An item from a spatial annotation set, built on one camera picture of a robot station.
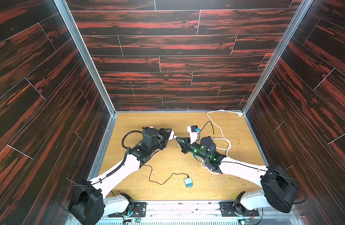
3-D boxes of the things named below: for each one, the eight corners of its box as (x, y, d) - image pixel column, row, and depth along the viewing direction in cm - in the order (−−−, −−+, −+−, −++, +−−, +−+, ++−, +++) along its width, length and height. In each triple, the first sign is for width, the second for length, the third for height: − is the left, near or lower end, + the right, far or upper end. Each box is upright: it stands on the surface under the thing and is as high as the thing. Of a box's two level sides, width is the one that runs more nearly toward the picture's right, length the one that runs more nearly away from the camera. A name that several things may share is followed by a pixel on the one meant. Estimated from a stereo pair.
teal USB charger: (185, 188, 83) (185, 187, 81) (184, 175, 88) (184, 174, 86) (192, 188, 83) (193, 187, 81) (191, 175, 88) (192, 174, 86)
